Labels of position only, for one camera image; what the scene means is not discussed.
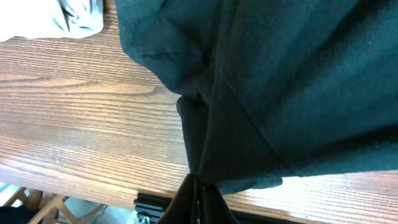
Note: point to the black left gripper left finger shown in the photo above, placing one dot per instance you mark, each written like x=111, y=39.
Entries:
x=183, y=207

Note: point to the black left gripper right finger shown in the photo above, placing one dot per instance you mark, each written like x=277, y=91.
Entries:
x=213, y=208

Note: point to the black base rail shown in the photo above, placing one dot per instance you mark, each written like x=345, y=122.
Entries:
x=152, y=208

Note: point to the black t-shirt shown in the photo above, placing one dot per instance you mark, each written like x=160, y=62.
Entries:
x=273, y=89

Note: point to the wooden chair frame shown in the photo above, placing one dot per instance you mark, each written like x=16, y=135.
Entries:
x=38, y=207

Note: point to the beige folded pants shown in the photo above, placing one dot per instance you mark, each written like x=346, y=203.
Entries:
x=34, y=19

